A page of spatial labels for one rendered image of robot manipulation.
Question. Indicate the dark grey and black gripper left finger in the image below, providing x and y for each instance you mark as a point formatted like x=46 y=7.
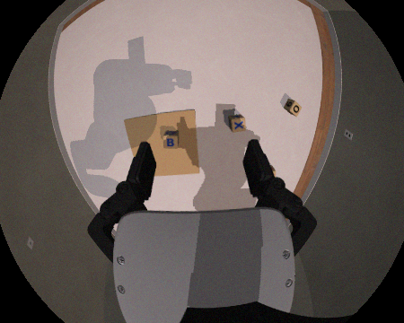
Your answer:
x=129 y=197

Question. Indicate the tan square mat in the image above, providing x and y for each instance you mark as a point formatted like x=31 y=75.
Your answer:
x=151 y=129

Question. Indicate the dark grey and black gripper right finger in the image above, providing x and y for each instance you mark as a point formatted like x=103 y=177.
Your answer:
x=263 y=183

